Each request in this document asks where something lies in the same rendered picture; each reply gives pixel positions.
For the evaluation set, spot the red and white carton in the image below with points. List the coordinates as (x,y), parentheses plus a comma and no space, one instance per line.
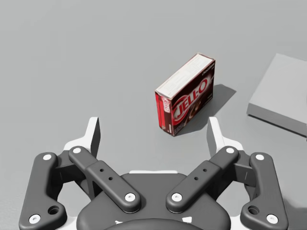
(187,94)

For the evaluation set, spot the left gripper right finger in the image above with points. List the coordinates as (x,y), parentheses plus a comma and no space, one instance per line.
(206,173)

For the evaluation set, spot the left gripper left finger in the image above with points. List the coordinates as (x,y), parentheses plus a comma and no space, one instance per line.
(103,176)

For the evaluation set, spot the grey stand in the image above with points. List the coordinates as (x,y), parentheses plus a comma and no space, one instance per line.
(279,95)

